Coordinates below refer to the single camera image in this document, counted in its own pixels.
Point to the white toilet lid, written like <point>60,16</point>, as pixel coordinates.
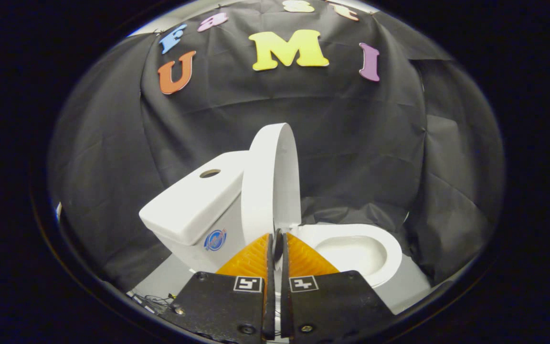
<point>268,191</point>

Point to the black backdrop cloth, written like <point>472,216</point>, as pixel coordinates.
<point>351,143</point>

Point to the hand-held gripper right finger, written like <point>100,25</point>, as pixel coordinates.
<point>332,301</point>

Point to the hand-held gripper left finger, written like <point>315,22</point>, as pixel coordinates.
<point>222,306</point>

